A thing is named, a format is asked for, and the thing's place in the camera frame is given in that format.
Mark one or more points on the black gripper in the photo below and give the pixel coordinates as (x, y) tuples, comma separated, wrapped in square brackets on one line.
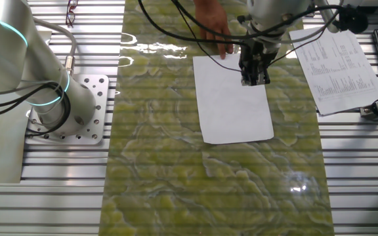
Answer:
[(254, 62)]

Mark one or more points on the white paper sheet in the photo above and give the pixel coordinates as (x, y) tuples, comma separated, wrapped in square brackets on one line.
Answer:
[(228, 111)]

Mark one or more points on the green marble-pattern mat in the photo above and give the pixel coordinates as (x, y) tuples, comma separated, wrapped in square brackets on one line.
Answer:
[(176, 180)]

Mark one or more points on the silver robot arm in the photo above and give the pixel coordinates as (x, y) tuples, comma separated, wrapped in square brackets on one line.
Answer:
[(12, 49)]

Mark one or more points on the person's hand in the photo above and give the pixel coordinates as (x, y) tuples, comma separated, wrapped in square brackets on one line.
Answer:
[(212, 19)]

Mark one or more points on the white paper with printed list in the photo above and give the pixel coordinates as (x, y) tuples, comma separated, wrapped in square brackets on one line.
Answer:
[(340, 72)]

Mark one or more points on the red-framed eyeglasses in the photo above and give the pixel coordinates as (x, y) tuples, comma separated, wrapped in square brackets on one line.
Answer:
[(71, 14)]

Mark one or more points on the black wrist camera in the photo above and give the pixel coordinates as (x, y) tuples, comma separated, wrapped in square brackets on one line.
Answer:
[(353, 19)]

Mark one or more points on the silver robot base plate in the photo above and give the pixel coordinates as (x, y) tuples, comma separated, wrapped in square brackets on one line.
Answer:
[(100, 98)]

